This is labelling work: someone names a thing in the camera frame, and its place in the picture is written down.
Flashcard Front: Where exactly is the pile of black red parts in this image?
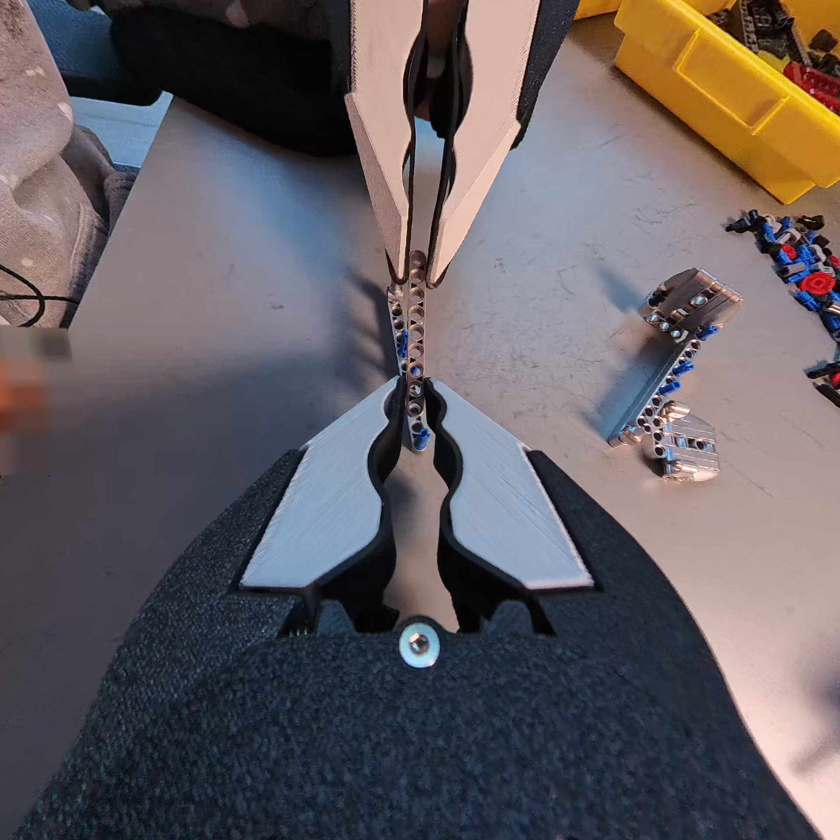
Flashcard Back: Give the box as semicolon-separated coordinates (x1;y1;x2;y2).
712;0;840;112

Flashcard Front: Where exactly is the long grey beam panel assembly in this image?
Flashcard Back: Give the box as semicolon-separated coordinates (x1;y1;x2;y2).
607;266;744;449

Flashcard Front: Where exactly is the silver curved toy panel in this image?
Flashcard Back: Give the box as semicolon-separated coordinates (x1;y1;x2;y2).
646;400;721;484

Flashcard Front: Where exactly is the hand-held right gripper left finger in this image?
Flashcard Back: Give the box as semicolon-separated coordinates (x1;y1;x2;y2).
240;375;403;618

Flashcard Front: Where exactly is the dark blue chair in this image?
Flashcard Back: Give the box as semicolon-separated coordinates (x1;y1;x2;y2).
26;0;173;106

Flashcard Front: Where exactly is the grey holed beam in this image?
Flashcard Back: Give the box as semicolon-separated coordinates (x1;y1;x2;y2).
386;281;432;450

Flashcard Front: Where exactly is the black ribbed cloth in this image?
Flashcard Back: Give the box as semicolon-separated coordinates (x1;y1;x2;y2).
112;7;358;157

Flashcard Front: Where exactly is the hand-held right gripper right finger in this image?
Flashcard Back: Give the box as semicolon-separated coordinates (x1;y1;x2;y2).
423;377;595;624

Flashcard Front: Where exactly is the grey beam with blue pins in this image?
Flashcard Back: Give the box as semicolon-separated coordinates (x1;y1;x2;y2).
403;249;432;455

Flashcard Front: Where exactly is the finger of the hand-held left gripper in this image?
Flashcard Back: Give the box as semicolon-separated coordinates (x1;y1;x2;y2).
425;0;543;290
344;0;425;281

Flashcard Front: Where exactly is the pile of colourful toy pieces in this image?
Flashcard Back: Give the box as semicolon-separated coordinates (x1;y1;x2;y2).
725;209;840;408

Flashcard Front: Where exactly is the yellow printed toy box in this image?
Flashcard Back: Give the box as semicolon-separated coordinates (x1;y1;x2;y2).
613;0;840;206

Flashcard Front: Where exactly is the thin black cable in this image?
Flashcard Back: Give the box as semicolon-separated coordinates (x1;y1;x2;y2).
0;266;83;326

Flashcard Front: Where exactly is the grey desk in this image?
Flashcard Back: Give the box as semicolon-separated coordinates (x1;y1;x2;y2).
0;13;840;834

